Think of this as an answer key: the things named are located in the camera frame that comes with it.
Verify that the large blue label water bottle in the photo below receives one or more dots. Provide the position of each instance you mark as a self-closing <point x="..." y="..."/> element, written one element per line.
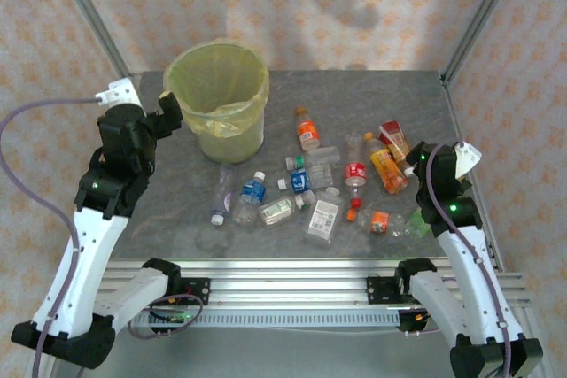
<point x="252" y="192"/>

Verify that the yellow bin liner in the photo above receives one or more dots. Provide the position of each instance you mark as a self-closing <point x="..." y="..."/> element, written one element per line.
<point x="208" y="72"/>

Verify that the clear plastic bin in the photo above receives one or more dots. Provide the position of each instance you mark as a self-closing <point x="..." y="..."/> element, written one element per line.
<point x="230" y="148"/>

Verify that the red label cola bottle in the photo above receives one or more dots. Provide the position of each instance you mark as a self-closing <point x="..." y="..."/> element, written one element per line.
<point x="355" y="171"/>

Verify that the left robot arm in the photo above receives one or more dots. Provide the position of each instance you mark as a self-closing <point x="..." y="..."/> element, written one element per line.
<point x="88" y="263"/>

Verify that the square clear white label bottle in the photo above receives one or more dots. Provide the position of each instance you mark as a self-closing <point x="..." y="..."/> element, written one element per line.
<point x="323" y="216"/>

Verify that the crushed green plastic bottle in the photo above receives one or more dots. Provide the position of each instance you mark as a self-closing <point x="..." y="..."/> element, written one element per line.
<point x="416" y="220"/>

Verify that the purple label clear bottle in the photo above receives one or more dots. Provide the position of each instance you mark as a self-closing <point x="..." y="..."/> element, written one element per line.
<point x="222" y="196"/>

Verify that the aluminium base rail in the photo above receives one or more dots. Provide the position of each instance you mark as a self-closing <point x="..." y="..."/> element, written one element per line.
<point x="288" y="283"/>

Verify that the yellow label orange juice bottle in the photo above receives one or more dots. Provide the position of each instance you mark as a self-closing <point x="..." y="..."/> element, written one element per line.
<point x="386" y="165"/>

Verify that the grey metal shelf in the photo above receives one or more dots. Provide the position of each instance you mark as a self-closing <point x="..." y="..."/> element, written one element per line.
<point x="288" y="356"/>

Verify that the orange label brown cap bottle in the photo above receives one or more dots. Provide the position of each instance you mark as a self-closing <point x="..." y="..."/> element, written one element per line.
<point x="307" y="130"/>

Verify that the small blue label water bottle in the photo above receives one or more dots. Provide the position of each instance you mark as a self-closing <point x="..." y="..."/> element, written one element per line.
<point x="300" y="180"/>

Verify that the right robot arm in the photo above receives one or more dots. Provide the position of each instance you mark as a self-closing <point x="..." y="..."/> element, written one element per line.
<point x="469" y="272"/>

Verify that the aluminium side rail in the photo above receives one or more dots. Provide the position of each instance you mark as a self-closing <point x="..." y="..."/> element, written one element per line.
<point x="452" y="112"/>

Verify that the green white label bottle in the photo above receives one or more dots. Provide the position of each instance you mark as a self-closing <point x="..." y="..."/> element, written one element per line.
<point x="278" y="210"/>

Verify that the aluminium frame post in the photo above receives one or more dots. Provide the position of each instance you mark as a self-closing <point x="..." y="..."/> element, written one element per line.
<point x="487" y="6"/>
<point x="87" y="6"/>

